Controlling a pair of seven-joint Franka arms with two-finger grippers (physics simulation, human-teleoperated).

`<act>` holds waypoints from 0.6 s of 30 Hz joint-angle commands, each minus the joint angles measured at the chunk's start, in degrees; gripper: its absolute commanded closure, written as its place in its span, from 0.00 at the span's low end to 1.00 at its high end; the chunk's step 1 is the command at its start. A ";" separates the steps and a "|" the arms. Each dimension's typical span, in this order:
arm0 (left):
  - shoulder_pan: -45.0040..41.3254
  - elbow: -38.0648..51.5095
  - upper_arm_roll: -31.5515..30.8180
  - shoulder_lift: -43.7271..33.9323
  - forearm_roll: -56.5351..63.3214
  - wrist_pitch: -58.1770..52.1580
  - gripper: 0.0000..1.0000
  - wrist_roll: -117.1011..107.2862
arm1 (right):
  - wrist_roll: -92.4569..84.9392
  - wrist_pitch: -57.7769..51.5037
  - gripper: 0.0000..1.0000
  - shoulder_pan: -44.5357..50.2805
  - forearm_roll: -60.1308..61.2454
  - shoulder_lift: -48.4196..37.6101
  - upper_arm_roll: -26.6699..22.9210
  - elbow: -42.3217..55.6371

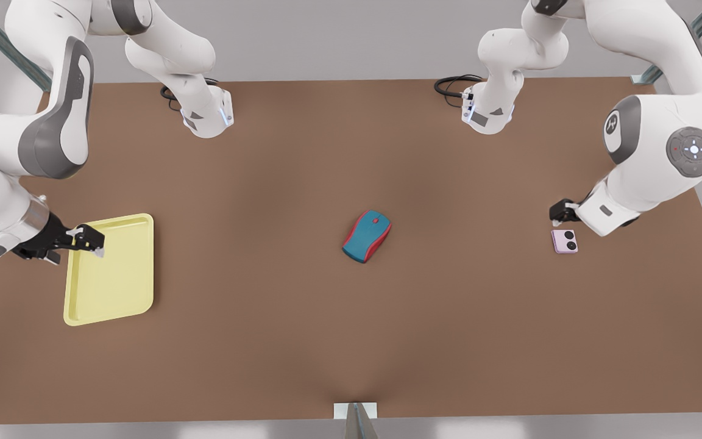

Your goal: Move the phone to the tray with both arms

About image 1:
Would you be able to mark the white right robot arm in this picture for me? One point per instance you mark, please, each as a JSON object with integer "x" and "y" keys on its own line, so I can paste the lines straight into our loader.
{"x": 52, "y": 122}

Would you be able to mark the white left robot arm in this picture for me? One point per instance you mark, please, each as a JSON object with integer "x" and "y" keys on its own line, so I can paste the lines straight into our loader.
{"x": 662, "y": 134}

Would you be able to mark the pink flip phone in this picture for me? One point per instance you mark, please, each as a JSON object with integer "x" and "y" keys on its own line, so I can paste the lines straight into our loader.
{"x": 564, "y": 241}

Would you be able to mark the yellow plastic tray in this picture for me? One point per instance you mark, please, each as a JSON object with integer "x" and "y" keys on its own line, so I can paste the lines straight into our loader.
{"x": 110, "y": 280}

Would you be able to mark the blue and red computer mouse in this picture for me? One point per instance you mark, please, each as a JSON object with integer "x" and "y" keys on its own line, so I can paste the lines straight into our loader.
{"x": 367, "y": 236}

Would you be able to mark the silver frame post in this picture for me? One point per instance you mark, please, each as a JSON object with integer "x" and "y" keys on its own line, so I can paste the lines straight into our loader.
{"x": 701, "y": 27}
{"x": 357, "y": 421}
{"x": 3, "y": 46}

